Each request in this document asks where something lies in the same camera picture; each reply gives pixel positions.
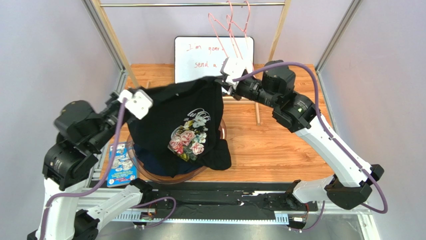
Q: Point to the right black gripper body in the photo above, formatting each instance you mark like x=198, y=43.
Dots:
x=231, y=88

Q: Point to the black floral t-shirt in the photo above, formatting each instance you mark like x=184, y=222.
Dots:
x=198, y=97

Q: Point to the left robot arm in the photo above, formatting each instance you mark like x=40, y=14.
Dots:
x=82, y=134

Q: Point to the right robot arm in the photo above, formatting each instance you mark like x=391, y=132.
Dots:
x=353, y=178

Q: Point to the whiteboard with red writing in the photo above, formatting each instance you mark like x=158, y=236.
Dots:
x=200, y=56

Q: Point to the transparent brown plastic basin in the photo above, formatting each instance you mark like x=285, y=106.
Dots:
x=149, y=176

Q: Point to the navy blue garment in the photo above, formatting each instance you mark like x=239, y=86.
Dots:
x=152, y=165

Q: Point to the blue illustrated booklet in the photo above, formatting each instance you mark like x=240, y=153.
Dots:
x=123, y=170

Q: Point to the metal hanging rod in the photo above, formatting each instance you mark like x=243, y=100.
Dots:
x=211, y=4

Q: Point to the wooden clothes rack frame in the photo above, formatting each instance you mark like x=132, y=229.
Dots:
x=130, y=73

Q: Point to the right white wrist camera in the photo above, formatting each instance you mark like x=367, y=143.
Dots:
x=233, y=68

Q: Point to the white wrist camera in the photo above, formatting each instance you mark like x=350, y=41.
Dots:
x=233, y=68
x=138, y=102

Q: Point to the rear pink wire hanger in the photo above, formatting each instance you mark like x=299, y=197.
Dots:
x=231, y=23

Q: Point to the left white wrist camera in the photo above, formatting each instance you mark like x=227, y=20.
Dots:
x=138, y=102

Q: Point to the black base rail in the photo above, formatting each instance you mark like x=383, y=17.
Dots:
x=225, y=201

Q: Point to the left aluminium frame post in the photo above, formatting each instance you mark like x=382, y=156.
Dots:
x=97, y=15

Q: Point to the aluminium frame post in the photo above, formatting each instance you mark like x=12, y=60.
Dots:
x=338, y=33
x=97, y=15

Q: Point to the right aluminium frame post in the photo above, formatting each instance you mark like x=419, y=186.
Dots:
x=338, y=33

